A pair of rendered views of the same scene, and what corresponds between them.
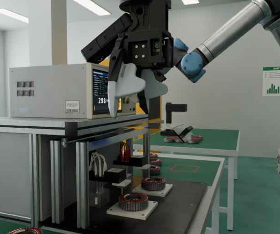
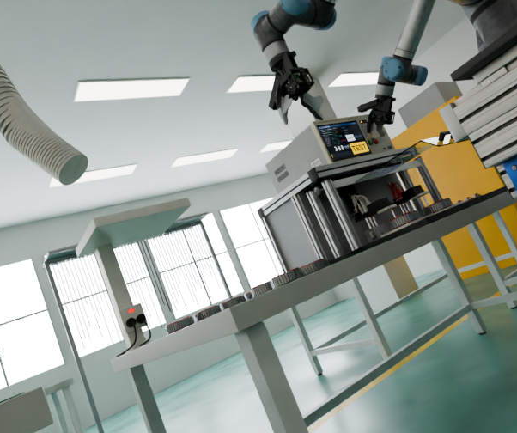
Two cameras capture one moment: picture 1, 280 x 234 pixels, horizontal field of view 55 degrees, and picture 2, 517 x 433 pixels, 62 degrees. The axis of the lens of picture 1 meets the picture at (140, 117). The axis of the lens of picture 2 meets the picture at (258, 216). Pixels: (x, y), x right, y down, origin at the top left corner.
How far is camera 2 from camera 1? 0.90 m
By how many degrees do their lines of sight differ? 35
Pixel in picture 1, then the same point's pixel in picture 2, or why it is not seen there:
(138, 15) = (281, 70)
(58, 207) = (333, 242)
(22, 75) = (275, 164)
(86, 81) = (316, 138)
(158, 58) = (294, 83)
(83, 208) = (349, 232)
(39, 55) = not seen: hidden behind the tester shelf
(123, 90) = (284, 108)
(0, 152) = (281, 225)
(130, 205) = (398, 222)
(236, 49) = not seen: outside the picture
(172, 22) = not seen: hidden behind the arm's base
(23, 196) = (308, 250)
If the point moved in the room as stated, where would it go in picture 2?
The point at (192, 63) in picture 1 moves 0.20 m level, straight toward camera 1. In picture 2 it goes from (392, 70) to (364, 64)
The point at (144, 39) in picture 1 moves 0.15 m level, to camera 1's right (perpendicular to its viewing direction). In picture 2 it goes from (286, 79) to (330, 45)
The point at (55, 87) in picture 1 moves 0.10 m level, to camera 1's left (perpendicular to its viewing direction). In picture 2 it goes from (299, 158) to (282, 168)
